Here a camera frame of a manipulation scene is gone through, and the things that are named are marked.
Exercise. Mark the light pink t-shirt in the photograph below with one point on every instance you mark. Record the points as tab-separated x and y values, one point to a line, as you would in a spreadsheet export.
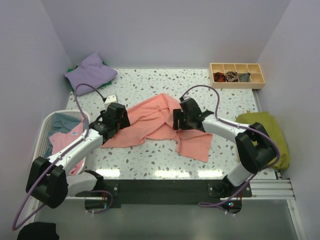
65	140

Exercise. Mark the red black rolled sock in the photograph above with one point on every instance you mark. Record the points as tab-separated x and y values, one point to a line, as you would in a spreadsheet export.
219	77

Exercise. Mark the salmon pink t-shirt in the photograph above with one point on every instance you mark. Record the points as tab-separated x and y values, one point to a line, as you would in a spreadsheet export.
153	119

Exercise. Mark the brown patterned rolled sock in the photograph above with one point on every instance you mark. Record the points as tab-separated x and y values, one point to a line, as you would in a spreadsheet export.
231	76

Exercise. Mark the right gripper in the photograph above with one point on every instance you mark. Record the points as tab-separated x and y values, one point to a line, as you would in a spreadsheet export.
178	114

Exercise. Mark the grey blue t-shirt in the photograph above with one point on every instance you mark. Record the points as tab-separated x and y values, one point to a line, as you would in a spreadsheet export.
62	121

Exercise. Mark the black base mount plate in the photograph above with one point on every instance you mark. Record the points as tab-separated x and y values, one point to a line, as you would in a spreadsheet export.
203	193

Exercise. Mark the olive green t-shirt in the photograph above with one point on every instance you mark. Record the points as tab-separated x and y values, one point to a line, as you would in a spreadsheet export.
274	131

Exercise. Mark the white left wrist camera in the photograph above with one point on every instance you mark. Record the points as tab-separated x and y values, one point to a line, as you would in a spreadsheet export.
112	98

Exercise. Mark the black object bottom left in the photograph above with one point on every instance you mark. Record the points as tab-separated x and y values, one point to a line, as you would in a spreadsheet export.
38	231

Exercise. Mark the grey rolled sock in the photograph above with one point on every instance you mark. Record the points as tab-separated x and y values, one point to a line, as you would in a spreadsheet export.
244	77

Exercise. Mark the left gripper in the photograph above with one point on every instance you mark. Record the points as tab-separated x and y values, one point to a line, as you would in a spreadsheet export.
124	121

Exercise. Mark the white laundry basket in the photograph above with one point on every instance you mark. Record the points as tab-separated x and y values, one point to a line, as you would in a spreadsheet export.
58	130

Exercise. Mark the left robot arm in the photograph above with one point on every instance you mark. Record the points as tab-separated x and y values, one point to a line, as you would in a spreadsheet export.
49	180

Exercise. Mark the wooden compartment tray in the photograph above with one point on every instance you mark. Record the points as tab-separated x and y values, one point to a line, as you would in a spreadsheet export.
256	81

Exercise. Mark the folded lilac t-shirt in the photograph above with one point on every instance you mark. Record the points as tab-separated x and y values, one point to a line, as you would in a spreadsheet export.
91	71

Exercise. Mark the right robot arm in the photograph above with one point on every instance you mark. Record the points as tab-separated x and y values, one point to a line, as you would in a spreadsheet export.
255	147

